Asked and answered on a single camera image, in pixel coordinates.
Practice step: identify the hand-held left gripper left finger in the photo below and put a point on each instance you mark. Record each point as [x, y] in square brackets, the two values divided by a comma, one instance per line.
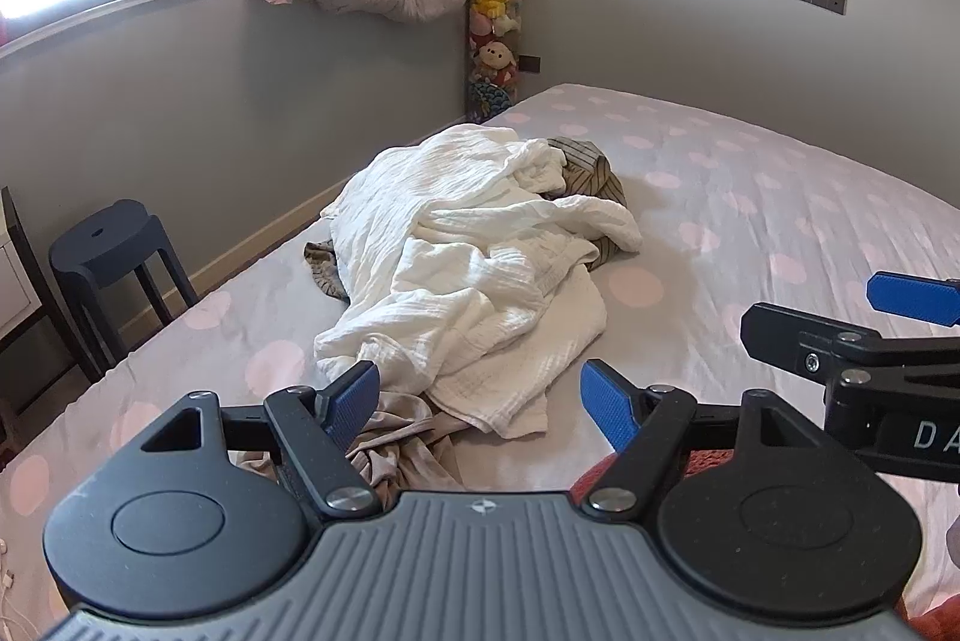
[352, 397]

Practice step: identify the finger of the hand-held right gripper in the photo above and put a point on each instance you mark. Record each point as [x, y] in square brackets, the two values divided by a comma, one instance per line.
[780, 330]
[911, 295]

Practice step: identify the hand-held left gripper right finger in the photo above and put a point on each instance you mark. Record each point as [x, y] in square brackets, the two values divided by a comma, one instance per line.
[611, 405]

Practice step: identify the beige shirt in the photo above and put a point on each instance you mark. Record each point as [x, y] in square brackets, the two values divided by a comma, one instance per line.
[405, 438]

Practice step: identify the person's orange fleece clothing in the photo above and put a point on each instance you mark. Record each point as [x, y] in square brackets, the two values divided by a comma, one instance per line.
[709, 461]

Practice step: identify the bed with polka dot sheet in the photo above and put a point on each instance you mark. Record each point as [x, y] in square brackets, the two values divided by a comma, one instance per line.
[712, 221]

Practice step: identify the brown striped garment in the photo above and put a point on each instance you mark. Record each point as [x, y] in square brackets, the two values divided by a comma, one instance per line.
[592, 176]

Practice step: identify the dark blue plastic stool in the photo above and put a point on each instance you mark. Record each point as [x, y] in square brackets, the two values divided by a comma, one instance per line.
[112, 236]

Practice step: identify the clear tube of plush toys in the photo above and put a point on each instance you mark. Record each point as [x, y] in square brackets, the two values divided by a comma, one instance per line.
[495, 11]

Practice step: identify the dark wall outlet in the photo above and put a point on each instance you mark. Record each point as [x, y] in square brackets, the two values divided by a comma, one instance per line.
[530, 64]

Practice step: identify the white cabinet with dark frame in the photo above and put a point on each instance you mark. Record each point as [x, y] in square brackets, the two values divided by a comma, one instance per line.
[15, 266]

